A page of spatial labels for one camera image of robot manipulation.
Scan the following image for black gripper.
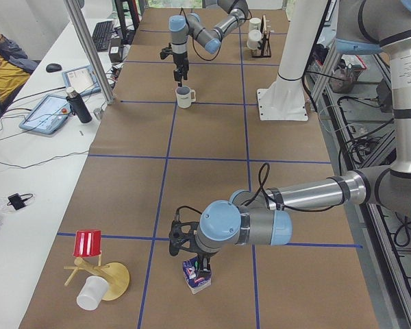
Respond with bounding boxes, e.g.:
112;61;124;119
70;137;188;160
193;253;214;274
173;53;188;82

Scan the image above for blue white milk carton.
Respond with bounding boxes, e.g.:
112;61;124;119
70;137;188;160
182;256;212;294

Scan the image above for white ribbed mug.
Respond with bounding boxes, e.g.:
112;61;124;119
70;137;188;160
175;86;196;108

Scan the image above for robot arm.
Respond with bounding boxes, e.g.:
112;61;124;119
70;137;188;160
191;1;411;270
160;1;250;86

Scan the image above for wooden cup tree stand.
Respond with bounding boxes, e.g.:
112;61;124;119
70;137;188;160
64;255;130;301

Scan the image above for white plastic cup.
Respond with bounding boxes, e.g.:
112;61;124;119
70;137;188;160
76;276;109;310

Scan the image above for red plastic cup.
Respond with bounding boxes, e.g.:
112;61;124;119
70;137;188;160
73;229;101;258

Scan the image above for white mug on rack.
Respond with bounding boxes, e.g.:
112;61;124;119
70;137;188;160
249;17;262;31
247;29;262;50

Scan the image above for black keyboard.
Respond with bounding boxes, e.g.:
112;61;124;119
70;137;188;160
92;21;114;52

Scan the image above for teach pendant far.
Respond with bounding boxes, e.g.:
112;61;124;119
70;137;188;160
62;65;101;97

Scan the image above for teach pendant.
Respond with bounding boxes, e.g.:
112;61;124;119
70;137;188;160
62;65;101;97
19;95;71;135

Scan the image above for black water bottle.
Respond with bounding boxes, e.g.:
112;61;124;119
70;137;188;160
66;86;92;123

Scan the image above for black computer mouse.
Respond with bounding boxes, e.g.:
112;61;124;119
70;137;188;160
45;63;62;73

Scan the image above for teach pendant near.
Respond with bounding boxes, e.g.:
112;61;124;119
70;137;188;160
19;95;71;135

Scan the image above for seated person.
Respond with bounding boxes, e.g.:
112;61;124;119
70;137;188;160
0;33;38;118

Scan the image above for small black adapter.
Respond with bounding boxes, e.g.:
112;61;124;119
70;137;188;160
7;193;34;210

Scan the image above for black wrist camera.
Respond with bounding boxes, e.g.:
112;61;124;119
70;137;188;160
160;47;173;60
169;220;201;256

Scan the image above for black wire mug rack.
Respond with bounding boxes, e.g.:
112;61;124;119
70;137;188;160
250;14;272;58

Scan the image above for aluminium frame post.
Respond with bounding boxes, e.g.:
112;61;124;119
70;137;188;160
64;0;114;105

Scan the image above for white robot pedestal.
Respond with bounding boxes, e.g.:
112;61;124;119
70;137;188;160
257;0;329;121

